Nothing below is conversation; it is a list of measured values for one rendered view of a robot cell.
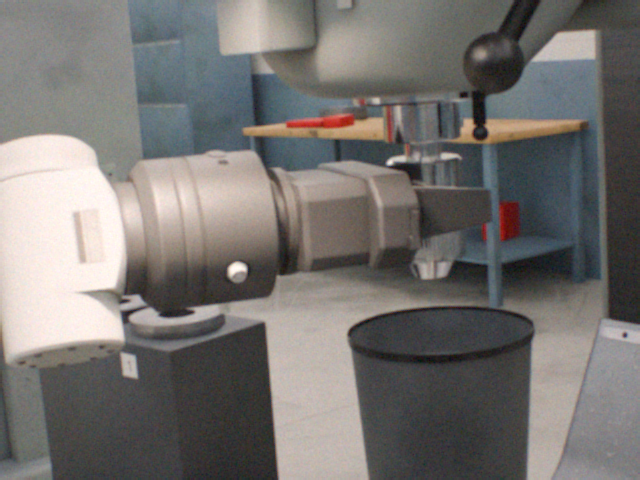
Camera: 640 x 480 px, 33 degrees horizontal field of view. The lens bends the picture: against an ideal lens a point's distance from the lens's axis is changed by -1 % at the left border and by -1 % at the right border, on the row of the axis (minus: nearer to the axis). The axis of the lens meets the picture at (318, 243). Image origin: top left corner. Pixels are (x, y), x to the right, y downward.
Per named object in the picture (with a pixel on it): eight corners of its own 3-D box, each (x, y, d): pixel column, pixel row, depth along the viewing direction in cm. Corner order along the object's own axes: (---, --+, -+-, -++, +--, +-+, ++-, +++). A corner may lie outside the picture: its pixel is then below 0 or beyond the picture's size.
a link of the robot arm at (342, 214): (417, 142, 60) (207, 162, 56) (425, 310, 62) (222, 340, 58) (340, 131, 72) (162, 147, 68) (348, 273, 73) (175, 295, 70)
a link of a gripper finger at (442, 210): (487, 230, 67) (395, 241, 65) (485, 178, 66) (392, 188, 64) (499, 233, 65) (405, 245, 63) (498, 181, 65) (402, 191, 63)
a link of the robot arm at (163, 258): (191, 132, 60) (-20, 150, 56) (224, 319, 58) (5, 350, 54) (163, 195, 70) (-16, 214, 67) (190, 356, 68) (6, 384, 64)
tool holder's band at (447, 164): (406, 168, 70) (405, 153, 70) (473, 168, 68) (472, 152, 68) (373, 178, 66) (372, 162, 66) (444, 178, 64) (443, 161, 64)
